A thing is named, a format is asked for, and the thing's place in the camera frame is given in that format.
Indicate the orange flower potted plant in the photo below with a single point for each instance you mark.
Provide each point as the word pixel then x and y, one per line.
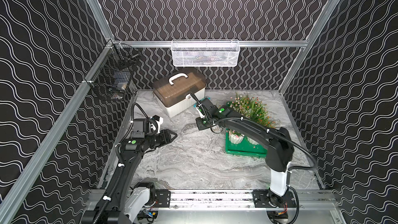
pixel 252 141

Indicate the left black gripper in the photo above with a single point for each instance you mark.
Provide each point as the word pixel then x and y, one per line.
pixel 160 137

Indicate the black wire wall basket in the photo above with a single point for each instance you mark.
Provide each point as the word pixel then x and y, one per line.
pixel 114 79

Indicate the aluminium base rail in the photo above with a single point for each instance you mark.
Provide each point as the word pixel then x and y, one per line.
pixel 238 200

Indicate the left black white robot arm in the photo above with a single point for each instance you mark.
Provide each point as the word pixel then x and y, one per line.
pixel 117 205

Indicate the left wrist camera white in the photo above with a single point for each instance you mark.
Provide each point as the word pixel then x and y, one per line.
pixel 155 123

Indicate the white wire wall basket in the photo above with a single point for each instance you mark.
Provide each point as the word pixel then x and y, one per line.
pixel 205 53

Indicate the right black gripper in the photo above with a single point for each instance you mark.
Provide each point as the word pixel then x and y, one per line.
pixel 198 124

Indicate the pink red flower plant pot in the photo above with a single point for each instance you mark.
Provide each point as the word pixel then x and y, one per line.
pixel 235 137

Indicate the green grass potted plant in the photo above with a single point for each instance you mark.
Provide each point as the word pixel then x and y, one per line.
pixel 257 112

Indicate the pink flower potted plant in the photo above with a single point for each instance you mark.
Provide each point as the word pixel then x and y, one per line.
pixel 240 103

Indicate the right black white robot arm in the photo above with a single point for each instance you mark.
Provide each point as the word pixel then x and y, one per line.
pixel 280 148

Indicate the green plastic storage tray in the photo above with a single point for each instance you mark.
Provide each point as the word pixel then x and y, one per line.
pixel 245 148

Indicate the white box brown lid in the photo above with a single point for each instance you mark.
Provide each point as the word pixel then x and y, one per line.
pixel 173 92

